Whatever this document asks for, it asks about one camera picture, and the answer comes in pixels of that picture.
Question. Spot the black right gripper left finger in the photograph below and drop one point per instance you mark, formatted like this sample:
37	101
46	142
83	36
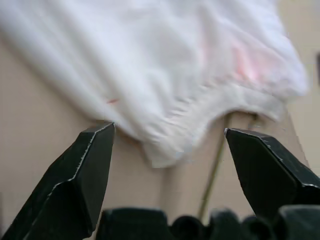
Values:
72	190

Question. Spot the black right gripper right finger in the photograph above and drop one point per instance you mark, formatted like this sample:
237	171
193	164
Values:
270	175

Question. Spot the white shorts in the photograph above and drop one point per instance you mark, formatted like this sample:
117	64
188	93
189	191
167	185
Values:
140	70

